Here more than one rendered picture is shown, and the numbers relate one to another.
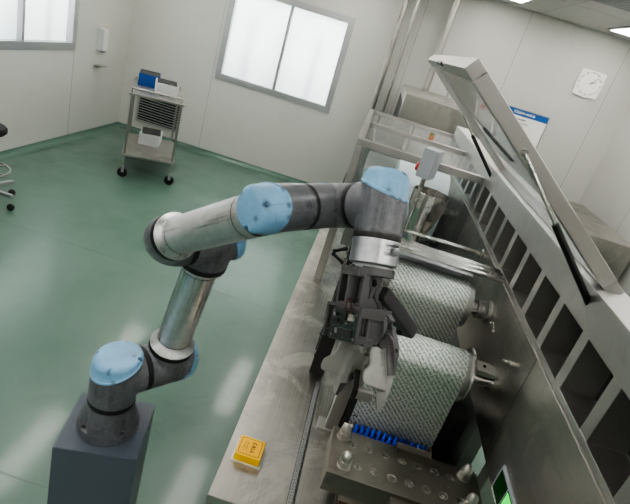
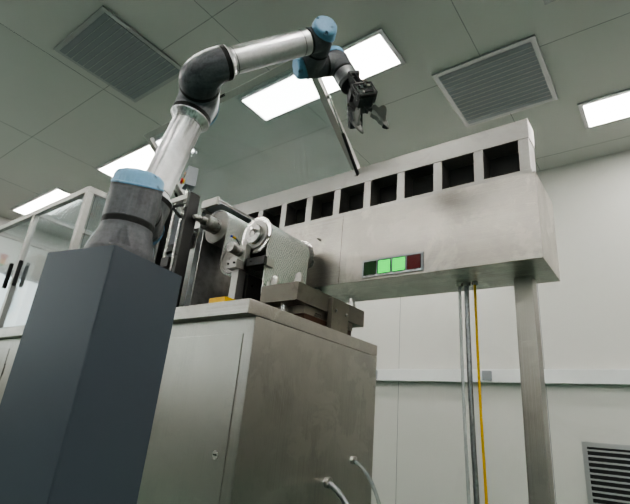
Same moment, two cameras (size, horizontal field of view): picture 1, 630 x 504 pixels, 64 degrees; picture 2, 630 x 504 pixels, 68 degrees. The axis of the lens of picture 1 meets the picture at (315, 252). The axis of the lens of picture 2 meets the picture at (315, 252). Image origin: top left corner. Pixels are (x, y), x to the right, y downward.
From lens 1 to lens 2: 1.64 m
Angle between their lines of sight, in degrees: 68
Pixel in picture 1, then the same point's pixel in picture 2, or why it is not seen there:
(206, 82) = not seen: outside the picture
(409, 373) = (286, 245)
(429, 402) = (297, 268)
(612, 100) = not seen: hidden behind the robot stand
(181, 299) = (184, 139)
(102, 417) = (143, 229)
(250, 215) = (328, 26)
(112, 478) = (161, 302)
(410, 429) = not seen: hidden behind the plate
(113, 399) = (154, 209)
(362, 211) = (341, 57)
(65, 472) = (120, 288)
